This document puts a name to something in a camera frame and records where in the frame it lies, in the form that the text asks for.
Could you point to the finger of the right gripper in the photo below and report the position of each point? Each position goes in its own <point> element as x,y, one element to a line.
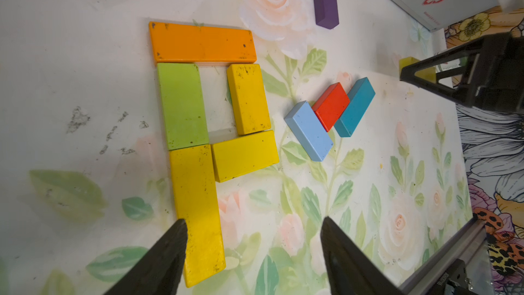
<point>460,78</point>

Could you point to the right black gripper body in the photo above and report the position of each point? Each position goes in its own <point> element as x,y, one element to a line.
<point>494,79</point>

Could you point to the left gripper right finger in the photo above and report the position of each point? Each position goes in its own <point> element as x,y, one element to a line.
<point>349,271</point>

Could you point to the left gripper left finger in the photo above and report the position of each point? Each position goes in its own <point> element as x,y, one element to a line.
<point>159,271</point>

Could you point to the teal block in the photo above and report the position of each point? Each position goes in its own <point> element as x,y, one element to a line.
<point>360,96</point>

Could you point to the long yellow block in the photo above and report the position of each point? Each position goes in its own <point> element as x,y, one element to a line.
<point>195,197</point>

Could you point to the red block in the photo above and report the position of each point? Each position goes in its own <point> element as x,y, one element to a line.
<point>331,105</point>

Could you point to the purple block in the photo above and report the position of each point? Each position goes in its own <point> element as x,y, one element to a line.
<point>326,13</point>

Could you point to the yellow block crosswise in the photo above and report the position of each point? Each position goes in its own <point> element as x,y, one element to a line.
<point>243,155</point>

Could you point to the green block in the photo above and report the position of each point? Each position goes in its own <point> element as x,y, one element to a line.
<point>182,105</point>

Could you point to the short yellow block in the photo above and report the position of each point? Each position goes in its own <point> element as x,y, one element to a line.
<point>248,98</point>

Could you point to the orange long block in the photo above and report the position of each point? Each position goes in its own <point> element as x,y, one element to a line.
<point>174,43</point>

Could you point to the yellow-green block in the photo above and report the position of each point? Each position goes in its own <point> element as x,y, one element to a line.
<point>407,72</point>

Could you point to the light blue block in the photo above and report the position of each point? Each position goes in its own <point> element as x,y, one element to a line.
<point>308,130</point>

